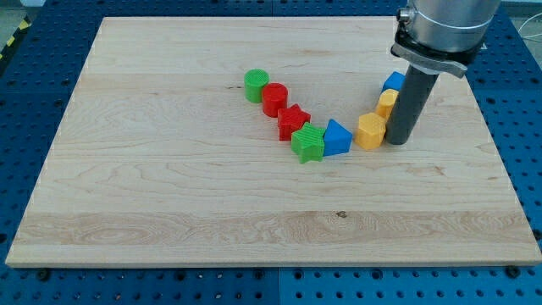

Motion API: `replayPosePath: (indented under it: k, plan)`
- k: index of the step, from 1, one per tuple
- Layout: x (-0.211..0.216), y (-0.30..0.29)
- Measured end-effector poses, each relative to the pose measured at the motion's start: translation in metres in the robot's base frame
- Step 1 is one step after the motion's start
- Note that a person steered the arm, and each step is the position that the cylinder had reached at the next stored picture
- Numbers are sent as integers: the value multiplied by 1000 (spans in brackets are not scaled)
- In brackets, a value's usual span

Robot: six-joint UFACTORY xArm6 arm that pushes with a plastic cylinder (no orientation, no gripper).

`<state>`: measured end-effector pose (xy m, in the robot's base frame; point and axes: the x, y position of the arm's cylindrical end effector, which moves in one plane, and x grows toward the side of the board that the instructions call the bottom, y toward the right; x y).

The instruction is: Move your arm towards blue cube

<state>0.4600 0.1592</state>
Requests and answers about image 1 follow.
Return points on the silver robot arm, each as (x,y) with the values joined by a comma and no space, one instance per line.
(442,36)

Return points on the blue cube block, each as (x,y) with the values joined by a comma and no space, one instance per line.
(393,82)

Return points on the green star block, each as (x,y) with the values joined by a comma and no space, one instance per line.
(308,143)

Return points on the red star block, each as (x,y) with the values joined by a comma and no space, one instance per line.
(290,120)

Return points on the red cylinder block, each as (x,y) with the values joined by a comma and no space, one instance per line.
(274,97)

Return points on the blue triangle block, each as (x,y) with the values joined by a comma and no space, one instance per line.
(337,139)

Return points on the green cylinder block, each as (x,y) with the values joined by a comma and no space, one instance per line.
(254,81)

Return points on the yellow hexagon block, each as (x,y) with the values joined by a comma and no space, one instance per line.
(370,131)

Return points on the wooden board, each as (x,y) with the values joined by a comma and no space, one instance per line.
(160,162)

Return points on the yellow cylinder block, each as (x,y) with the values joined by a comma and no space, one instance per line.
(386,103)

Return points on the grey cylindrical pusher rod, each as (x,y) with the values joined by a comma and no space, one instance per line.
(409,104)

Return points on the yellow black hazard tape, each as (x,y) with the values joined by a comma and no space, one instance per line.
(15,39)

